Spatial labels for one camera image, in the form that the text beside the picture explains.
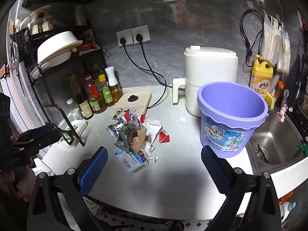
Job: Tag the white bottle blue cap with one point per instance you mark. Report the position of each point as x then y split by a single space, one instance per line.
287 208

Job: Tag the printed foil snack packet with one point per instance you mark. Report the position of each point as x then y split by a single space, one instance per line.
128 118

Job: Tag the white ladle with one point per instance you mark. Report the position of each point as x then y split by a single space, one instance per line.
23 24

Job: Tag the green label bottle yellow cap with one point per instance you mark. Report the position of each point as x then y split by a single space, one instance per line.
107 96

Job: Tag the steel sink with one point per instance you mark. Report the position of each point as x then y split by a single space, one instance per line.
276 137

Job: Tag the small red wrapper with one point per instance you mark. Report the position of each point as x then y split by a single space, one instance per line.
143 118

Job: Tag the beige board with black knob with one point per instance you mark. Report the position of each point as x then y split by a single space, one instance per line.
142 102

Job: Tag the small clear bottle white cap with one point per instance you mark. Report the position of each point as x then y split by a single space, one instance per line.
75 114

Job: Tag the glass spice jar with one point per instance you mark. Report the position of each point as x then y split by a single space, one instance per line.
47 24
36 27

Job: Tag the clear lidded container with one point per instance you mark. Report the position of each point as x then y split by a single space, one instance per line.
39 13

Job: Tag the hanging clear plastic bags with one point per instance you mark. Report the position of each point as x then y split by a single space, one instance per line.
275 43

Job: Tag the yellow detergent bottle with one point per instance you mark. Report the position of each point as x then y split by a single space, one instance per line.
261 77

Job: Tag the white paper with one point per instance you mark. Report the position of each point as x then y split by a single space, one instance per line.
149 150

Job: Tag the sink strainer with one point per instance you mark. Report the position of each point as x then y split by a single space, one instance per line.
261 152

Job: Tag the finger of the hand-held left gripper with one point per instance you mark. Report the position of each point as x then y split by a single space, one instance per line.
45 143
38 131

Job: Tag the white plate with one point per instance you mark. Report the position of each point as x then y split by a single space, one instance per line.
48 66

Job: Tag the silver foil wrapper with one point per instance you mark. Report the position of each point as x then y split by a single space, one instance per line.
120 137

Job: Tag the red and white packet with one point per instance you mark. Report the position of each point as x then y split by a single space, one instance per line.
164 137

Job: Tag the black dish rack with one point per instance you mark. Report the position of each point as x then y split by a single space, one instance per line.
36 37

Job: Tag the red seasoning packet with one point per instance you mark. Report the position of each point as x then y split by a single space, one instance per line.
85 47

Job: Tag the dark capped bottle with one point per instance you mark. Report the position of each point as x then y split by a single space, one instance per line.
97 71

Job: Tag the person's left hand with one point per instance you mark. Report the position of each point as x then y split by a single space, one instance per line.
24 187

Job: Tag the yellow sponge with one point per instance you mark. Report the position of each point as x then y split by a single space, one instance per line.
270 99

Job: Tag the purple plastic bucket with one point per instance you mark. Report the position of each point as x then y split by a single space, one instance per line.
223 130

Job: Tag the green scrubber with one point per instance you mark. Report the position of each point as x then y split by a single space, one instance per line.
303 148

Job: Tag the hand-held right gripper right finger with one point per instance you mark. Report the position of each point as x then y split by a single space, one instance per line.
214 170

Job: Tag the white bowl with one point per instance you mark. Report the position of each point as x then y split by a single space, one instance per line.
57 45

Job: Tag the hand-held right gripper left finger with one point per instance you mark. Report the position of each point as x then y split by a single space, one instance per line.
95 168

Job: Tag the pink cup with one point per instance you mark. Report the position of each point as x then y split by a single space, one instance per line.
81 16

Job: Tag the brown paper scrap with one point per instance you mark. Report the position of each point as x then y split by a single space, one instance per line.
139 138

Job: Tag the white tissue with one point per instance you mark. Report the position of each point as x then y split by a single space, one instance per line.
154 128

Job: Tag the dark soy sauce bottle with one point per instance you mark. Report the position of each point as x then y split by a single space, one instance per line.
83 105

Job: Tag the white and blue medicine box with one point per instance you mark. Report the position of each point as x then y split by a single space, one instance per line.
131 162

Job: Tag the white wall socket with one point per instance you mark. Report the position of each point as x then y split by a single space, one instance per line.
142 31
125 35

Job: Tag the white kitchen appliance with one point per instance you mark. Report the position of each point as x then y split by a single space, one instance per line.
204 72

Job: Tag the white tray with green item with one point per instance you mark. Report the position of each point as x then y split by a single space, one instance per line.
78 126

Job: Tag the oil spray bottle white cap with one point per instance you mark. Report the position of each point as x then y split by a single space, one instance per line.
115 91

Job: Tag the orange lidded container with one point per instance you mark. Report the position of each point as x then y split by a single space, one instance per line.
279 89

